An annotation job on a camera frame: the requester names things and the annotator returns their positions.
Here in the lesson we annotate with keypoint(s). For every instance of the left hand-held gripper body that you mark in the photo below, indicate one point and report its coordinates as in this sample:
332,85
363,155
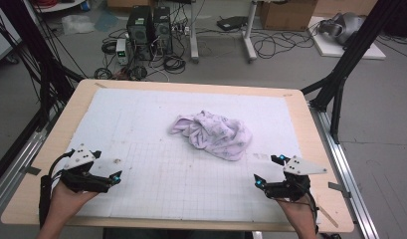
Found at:
79,159

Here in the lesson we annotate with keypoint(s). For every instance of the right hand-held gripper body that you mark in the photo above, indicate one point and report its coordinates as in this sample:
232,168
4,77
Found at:
300,167

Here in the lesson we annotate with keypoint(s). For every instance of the pale purple printed towel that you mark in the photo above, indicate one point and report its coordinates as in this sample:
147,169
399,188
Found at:
217,136

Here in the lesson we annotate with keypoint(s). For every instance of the person's right hand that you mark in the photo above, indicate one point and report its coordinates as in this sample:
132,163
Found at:
300,212

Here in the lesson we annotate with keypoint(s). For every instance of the person's left hand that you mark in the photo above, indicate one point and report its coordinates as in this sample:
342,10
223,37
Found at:
66,202

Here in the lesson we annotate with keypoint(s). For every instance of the grey tape strip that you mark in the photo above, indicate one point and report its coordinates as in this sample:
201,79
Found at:
338,188
31,170

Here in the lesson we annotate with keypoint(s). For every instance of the thin wooden stick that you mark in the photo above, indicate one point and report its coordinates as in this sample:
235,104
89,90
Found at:
327,215

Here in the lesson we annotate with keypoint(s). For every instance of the white foam mat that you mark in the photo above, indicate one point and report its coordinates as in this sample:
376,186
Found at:
158,109

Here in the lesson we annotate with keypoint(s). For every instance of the white power supply box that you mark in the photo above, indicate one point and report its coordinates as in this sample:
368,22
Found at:
121,49

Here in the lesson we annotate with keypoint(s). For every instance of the white floor board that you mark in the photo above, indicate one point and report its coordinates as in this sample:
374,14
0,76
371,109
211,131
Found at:
330,46

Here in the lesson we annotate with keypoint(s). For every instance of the white desk leg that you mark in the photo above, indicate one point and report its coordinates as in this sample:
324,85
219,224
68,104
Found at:
249,36
193,33

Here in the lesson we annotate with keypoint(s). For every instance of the wide black computer tower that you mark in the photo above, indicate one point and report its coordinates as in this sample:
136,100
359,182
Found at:
139,33

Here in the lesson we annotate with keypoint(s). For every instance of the clear plastic bag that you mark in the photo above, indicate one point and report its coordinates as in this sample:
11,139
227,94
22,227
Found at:
76,24

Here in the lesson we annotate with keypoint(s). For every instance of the blue floor sheet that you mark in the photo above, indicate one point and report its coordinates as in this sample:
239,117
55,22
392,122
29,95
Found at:
106,20

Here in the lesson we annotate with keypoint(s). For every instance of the narrow black computer tower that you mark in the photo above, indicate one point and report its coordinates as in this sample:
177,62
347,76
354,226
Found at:
162,30

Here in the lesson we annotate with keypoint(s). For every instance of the brown cardboard box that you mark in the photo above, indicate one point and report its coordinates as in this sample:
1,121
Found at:
287,15

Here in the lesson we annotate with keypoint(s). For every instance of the flat black device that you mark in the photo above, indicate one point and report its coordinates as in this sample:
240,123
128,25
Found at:
231,22

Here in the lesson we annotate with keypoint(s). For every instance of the aluminium rail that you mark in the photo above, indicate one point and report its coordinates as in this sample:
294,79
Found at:
343,166
15,172

